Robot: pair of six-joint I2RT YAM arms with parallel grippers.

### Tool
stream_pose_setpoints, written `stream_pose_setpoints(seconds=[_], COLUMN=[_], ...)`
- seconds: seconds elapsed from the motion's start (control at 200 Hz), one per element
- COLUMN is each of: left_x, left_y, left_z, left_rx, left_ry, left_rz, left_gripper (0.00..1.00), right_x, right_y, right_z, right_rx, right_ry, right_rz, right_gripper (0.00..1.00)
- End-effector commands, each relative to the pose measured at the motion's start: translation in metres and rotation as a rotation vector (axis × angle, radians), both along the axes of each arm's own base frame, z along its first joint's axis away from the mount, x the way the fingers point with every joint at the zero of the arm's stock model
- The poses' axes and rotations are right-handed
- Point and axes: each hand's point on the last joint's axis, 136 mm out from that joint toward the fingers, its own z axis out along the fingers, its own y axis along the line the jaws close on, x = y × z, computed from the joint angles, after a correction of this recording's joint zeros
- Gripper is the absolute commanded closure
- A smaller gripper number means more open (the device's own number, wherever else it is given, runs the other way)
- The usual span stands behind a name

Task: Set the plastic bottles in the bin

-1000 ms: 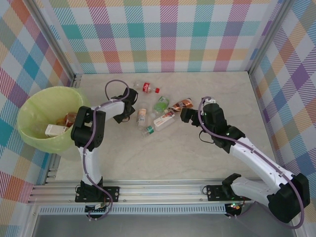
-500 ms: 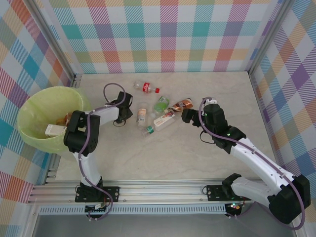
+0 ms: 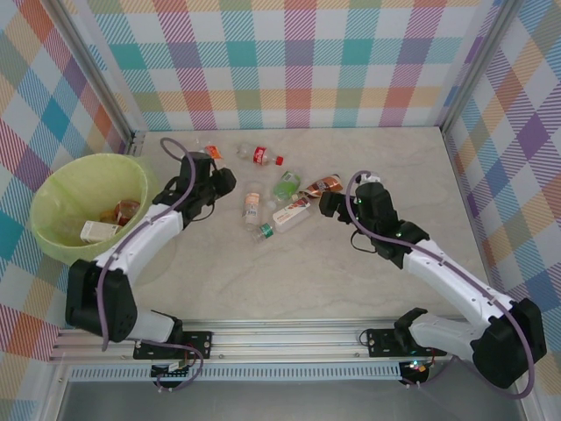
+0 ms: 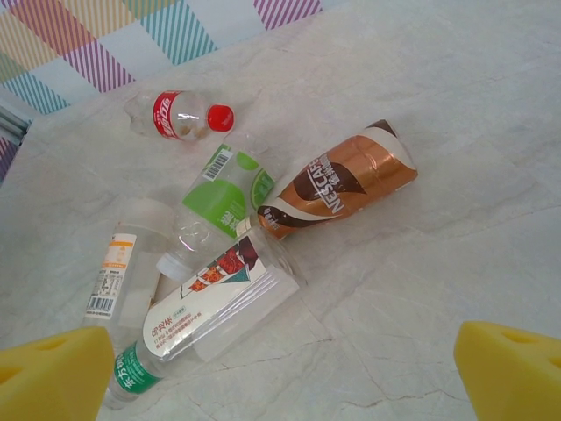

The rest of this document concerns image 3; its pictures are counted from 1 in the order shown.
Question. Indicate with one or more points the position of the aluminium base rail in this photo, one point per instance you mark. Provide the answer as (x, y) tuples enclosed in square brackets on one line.
[(285, 340)]

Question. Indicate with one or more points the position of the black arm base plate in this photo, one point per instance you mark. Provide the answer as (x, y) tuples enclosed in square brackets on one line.
[(381, 343), (197, 344)]

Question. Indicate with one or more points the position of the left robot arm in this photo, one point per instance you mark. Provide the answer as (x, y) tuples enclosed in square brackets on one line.
[(140, 237)]

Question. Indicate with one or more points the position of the clear bottle orange cap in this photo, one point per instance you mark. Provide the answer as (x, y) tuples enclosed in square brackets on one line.
[(213, 152)]

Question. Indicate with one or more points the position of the white bottle red label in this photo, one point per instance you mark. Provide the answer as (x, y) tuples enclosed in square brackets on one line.
[(289, 216)]

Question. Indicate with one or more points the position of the copper brown label bottle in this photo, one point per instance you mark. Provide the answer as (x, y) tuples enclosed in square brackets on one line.
[(322, 185)]

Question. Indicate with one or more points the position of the clear bottle peach label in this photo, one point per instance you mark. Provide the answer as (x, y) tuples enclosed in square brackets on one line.
[(251, 206)]

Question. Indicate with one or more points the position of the green plastic bottle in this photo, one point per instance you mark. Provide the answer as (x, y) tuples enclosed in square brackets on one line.
[(287, 184)]

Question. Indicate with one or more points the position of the bin with green bag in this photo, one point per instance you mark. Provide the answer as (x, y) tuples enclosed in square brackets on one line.
[(74, 193)]

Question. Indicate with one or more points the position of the small circuit board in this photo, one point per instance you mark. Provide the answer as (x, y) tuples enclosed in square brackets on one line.
[(416, 367), (173, 369)]

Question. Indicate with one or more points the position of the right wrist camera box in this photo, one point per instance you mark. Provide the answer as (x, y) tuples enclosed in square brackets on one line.
[(372, 178)]

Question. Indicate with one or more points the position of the aluminium frame post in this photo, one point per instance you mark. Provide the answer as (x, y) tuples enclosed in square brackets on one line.
[(98, 83), (477, 66)]

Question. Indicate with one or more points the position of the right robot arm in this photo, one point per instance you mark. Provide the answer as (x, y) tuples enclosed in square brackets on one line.
[(460, 280)]

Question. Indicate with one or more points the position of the red label cola bottle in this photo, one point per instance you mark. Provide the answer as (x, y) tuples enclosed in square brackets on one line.
[(260, 155)]

